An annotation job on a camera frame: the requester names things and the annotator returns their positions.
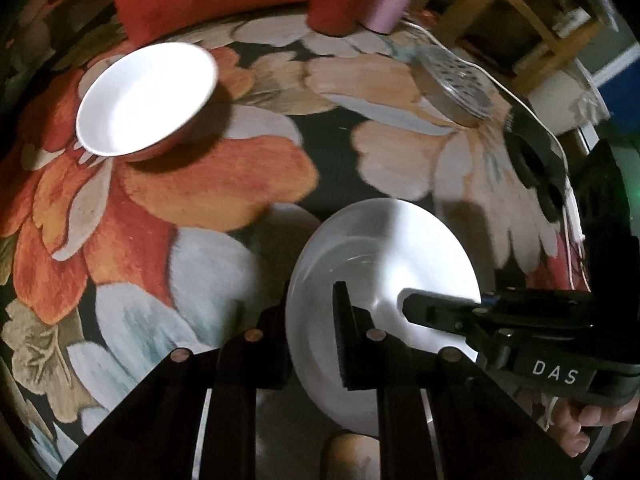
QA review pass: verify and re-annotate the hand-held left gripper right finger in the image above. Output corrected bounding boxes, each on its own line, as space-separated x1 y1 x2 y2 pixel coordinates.
331 281 586 480

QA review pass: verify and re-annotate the round perforated metal tin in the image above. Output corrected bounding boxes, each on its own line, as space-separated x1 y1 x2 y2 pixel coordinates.
411 45 496 128

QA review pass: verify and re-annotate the white framed blue door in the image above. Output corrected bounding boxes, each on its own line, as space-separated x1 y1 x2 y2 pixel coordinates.
575 40 640 111

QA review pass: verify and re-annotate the white bowl with red outside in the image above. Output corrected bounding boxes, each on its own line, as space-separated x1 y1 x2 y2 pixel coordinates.
75 41 219 162

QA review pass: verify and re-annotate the white cable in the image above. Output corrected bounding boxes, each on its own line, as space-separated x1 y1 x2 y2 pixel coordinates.
400 19 591 291

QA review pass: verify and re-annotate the floral rug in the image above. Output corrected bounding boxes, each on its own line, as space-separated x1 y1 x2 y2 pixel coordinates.
0 0 596 480

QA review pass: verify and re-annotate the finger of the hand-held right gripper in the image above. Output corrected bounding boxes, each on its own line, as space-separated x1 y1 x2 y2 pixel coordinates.
402 287 596 348

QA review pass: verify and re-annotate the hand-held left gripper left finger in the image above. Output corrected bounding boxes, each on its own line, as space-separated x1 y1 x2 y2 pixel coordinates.
56 277 293 480

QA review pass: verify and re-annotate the white fringed cloth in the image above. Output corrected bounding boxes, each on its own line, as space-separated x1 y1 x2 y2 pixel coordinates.
527 67 611 133

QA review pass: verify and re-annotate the person's right hand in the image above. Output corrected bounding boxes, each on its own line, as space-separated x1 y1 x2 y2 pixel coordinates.
547 395 633 458

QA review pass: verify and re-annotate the person's bare leg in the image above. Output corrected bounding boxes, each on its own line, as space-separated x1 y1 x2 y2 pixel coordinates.
324 432 383 480

